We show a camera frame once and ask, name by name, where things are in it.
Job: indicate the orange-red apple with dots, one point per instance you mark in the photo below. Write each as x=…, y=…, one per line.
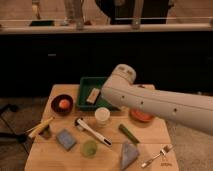
x=64, y=104

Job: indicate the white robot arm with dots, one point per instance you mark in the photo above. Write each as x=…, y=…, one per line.
x=191, y=110

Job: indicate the white plastic cup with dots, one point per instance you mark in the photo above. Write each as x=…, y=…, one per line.
x=102, y=115

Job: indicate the green plastic cup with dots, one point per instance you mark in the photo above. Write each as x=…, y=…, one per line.
x=89, y=148

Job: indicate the wooden block in tray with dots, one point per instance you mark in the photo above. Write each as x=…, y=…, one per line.
x=93, y=96

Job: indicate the green plastic tray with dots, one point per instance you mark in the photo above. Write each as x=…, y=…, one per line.
x=85, y=88

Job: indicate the orange bowl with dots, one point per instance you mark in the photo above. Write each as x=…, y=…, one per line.
x=140, y=116

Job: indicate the green stick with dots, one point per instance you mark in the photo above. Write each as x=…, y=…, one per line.
x=129, y=135

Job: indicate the dark brown bowl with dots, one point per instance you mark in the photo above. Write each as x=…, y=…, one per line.
x=55, y=104

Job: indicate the blue sponge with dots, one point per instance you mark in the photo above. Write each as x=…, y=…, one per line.
x=65, y=139

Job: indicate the blue folded cloth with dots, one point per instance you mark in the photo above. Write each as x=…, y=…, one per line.
x=129, y=154

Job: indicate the silver fork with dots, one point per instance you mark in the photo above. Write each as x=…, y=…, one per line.
x=162, y=153

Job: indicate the green item on counter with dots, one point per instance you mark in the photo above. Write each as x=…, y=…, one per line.
x=42, y=23

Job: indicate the black tripod stand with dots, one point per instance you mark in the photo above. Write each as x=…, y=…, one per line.
x=21, y=138

